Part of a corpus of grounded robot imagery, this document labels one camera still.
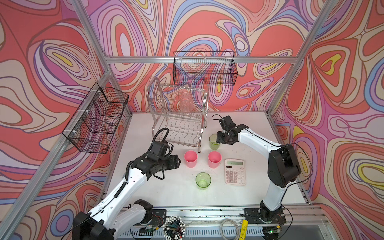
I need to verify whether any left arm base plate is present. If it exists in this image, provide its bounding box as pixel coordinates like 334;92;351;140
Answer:
134;209;167;227

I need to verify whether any clear pink cup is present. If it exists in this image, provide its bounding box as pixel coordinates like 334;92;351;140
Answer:
179;92;194;113

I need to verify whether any grey coiled cable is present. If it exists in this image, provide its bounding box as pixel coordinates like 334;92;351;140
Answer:
219;218;241;240

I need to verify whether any bundle of coloured cables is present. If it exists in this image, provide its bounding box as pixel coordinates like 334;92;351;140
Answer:
162;215;187;240

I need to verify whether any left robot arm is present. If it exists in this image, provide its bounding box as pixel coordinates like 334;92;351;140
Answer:
69;128;181;240

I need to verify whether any opaque pink cup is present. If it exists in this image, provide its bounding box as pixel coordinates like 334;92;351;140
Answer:
208;151;222;169
184;151;198;168

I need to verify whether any black wire basket left wall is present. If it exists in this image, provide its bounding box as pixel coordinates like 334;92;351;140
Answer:
62;83;129;154

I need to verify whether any black wire basket back wall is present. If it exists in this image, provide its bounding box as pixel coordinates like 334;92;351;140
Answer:
173;50;238;88

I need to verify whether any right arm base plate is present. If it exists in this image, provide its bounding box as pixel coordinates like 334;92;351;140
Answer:
240;208;287;225

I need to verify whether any green translucent cup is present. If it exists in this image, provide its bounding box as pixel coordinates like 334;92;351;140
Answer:
195;172;212;190
209;134;220;151

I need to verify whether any yellow marker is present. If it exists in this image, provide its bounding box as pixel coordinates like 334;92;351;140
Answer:
239;220;249;240

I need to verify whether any steel two-tier dish rack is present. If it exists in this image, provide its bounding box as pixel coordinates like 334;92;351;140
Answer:
146;78;209;153

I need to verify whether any black wire basket wall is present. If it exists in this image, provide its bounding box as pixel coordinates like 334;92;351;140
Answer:
62;83;129;154
173;50;238;88

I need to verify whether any pink calculator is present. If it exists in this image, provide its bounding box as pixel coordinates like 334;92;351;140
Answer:
225;159;246;186

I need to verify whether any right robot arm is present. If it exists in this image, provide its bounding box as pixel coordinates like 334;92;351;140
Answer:
217;116;302;223

